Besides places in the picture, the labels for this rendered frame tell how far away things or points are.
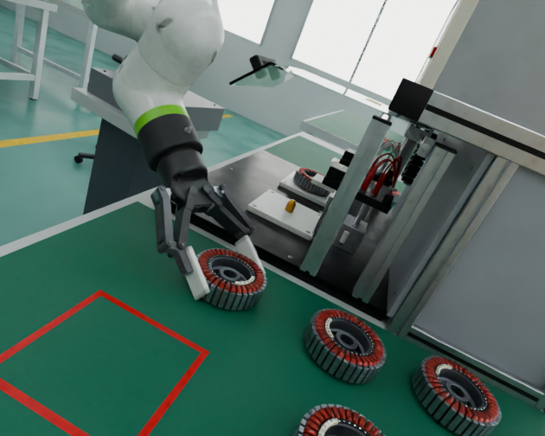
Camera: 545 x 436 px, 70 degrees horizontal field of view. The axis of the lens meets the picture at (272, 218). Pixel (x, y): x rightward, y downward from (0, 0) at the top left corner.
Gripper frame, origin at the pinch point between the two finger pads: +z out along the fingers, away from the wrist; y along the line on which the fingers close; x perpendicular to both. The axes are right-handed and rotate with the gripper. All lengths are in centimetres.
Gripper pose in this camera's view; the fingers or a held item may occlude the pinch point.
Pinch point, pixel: (227, 274)
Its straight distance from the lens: 59.3
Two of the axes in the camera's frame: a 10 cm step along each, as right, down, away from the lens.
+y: -6.2, 1.0, -7.8
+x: 6.6, -4.8, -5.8
